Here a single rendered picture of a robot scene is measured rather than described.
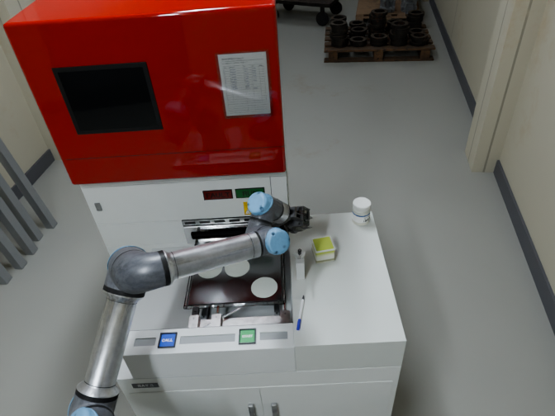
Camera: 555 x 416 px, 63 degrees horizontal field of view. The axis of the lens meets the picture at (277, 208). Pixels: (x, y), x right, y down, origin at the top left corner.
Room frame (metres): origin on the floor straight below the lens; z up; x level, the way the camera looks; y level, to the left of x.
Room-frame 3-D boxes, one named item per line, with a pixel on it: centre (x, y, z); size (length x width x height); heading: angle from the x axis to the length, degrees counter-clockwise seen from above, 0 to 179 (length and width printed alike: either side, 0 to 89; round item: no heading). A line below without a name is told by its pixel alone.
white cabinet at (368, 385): (1.12, 0.10, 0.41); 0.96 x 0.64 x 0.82; 88
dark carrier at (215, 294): (1.23, 0.18, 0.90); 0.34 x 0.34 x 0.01; 88
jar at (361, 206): (1.37, -0.33, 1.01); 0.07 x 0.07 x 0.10
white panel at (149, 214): (1.46, 0.36, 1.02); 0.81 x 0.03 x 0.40; 88
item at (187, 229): (1.44, 0.18, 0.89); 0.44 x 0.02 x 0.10; 88
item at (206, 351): (0.87, 0.26, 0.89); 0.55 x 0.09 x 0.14; 88
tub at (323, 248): (1.19, -0.16, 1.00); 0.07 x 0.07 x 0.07; 7
